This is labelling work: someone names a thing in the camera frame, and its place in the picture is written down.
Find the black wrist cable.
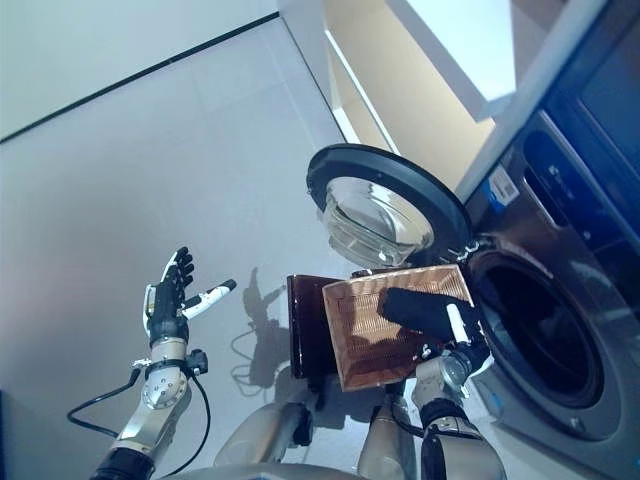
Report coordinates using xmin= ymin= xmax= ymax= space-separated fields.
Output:
xmin=66 ymin=366 xmax=212 ymax=477
xmin=389 ymin=384 xmax=487 ymax=442

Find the grey robot torso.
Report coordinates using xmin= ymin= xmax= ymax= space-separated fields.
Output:
xmin=169 ymin=462 xmax=367 ymax=480

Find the white floor cable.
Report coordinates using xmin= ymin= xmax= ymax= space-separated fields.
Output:
xmin=228 ymin=321 xmax=282 ymax=400

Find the silver robot leg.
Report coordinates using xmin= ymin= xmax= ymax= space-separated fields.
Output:
xmin=213 ymin=372 xmax=322 ymax=467
xmin=356 ymin=382 xmax=417 ymax=480

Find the black garment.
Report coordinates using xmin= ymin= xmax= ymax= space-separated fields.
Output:
xmin=377 ymin=285 xmax=482 ymax=344

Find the white counter cabinet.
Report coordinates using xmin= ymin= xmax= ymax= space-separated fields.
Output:
xmin=277 ymin=0 xmax=517 ymax=182

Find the white appliance enclosure panel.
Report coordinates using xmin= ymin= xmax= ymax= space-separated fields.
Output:
xmin=454 ymin=0 xmax=612 ymax=202

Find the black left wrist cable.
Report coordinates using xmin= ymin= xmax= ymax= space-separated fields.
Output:
xmin=66 ymin=366 xmax=212 ymax=477

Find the dark brown wooden stool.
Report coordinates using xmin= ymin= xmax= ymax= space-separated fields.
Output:
xmin=286 ymin=269 xmax=387 ymax=380

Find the round glass washer door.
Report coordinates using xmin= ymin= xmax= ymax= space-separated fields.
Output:
xmin=304 ymin=143 xmax=472 ymax=269

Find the left silver robot leg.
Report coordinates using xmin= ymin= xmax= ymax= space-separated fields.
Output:
xmin=213 ymin=372 xmax=322 ymax=467

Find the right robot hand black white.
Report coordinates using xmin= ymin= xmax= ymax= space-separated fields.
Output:
xmin=444 ymin=302 xmax=492 ymax=362

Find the right silver robot leg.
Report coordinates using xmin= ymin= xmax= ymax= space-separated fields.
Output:
xmin=356 ymin=382 xmax=417 ymax=480

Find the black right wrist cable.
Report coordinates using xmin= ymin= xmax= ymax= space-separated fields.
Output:
xmin=389 ymin=384 xmax=487 ymax=442

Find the brown wicker laundry basket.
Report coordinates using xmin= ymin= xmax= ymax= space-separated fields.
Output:
xmin=321 ymin=263 xmax=476 ymax=393

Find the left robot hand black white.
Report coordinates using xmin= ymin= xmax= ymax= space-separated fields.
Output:
xmin=142 ymin=246 xmax=238 ymax=347

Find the dark grey washing machine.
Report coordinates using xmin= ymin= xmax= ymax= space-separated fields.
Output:
xmin=449 ymin=112 xmax=640 ymax=480

